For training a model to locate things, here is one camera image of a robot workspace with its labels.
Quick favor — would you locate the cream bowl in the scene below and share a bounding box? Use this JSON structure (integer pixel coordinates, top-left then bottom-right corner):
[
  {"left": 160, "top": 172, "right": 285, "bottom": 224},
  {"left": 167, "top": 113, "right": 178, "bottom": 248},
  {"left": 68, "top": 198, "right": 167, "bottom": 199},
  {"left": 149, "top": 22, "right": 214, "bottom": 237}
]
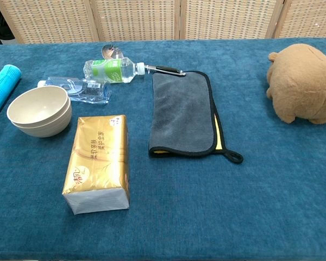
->
[
  {"left": 10, "top": 99, "right": 73, "bottom": 138},
  {"left": 7, "top": 85, "right": 71, "bottom": 129}
]

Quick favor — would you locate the grey towel black edge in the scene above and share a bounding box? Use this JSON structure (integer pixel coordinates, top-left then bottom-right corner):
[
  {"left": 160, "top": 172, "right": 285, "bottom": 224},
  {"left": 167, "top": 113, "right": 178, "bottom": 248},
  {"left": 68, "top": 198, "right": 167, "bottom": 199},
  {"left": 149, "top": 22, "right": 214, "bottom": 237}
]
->
[{"left": 148, "top": 70, "right": 245, "bottom": 164}]

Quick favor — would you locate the gold tissue pack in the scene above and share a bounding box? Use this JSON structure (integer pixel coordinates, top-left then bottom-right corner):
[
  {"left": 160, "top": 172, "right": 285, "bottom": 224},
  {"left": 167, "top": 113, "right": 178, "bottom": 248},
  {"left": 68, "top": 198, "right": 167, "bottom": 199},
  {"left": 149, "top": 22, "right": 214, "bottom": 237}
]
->
[{"left": 61, "top": 114, "right": 130, "bottom": 215}]

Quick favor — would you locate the black label water bottle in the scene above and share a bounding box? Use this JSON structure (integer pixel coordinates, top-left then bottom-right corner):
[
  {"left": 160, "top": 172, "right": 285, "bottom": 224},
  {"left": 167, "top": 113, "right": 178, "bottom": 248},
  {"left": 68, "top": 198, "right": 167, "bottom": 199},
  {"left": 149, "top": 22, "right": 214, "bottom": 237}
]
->
[{"left": 37, "top": 77, "right": 112, "bottom": 105}]

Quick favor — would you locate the green label water bottle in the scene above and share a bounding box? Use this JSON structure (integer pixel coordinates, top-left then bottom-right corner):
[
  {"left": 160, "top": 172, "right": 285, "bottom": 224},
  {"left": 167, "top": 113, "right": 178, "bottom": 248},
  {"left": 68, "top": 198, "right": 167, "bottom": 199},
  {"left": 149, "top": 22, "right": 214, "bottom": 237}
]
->
[{"left": 83, "top": 57, "right": 146, "bottom": 84}]

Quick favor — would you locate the blue tablecloth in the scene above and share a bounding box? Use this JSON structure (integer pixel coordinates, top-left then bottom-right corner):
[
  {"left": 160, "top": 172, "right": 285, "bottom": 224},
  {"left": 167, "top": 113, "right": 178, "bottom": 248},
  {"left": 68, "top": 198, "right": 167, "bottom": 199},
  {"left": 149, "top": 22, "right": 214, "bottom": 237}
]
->
[{"left": 0, "top": 38, "right": 326, "bottom": 261}]

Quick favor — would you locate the woven folding screen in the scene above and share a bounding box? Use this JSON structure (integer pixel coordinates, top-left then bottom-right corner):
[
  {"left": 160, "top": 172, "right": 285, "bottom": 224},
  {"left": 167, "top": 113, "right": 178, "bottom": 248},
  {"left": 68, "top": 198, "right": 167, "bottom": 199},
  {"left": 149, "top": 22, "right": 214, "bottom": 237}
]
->
[{"left": 0, "top": 0, "right": 326, "bottom": 45}]

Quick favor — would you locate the brown plush toy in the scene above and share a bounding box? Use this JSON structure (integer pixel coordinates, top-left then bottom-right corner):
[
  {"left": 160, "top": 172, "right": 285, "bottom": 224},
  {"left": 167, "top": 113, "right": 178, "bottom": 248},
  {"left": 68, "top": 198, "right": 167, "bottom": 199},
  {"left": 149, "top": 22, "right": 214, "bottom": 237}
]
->
[{"left": 266, "top": 43, "right": 326, "bottom": 125}]

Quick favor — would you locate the blue cylinder tube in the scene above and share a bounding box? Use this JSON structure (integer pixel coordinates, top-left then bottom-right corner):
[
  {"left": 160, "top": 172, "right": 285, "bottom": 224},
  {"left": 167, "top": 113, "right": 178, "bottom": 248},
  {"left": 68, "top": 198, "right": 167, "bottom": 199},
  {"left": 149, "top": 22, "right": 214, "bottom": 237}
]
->
[{"left": 0, "top": 64, "right": 22, "bottom": 126}]

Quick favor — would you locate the metal ladle black handle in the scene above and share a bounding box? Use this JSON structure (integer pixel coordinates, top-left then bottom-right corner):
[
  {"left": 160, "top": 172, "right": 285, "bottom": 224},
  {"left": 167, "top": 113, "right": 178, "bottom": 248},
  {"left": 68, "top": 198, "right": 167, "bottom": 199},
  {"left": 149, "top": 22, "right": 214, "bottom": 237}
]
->
[{"left": 101, "top": 44, "right": 186, "bottom": 77}]

